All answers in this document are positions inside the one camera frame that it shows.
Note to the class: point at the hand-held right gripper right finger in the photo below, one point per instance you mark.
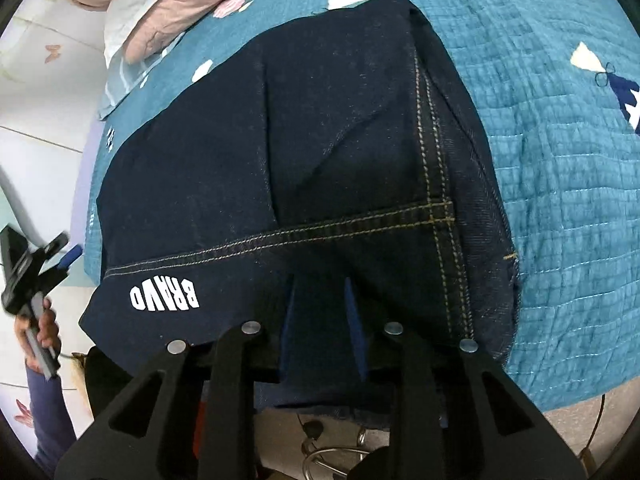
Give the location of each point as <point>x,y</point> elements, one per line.
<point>356,332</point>

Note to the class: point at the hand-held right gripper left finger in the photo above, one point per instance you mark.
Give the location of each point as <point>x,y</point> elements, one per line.
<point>288,330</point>

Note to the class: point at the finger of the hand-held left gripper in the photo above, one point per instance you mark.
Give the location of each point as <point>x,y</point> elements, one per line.
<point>70,256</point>
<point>56,246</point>

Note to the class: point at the dark blue denim pants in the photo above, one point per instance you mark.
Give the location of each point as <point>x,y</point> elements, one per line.
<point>300,170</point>

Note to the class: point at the person's left forearm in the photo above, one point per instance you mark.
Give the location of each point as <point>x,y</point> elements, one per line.
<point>47,410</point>

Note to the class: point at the person's left hand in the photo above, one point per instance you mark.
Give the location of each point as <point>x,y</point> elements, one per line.
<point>49,327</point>

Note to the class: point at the metal chair base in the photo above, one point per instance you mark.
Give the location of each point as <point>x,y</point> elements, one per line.
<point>335,460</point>

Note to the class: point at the light blue striped cloth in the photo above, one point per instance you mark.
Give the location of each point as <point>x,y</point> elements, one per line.
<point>125,77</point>

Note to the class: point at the grey white pillow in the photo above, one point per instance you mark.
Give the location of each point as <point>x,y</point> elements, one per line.
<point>130,10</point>

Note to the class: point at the teal quilted blanket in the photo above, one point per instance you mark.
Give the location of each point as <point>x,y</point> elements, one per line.
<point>555,160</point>

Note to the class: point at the pink padded comforter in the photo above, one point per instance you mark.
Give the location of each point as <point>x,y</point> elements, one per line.
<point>170,5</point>

